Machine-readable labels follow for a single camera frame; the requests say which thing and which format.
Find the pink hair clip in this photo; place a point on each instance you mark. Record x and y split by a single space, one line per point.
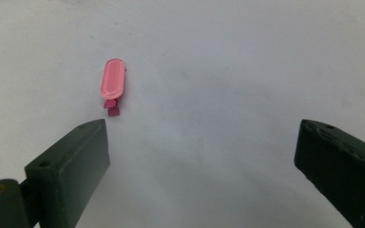
112 79

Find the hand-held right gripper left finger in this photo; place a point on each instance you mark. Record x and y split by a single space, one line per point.
66 171

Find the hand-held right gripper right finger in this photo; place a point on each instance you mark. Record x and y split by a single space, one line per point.
339 167

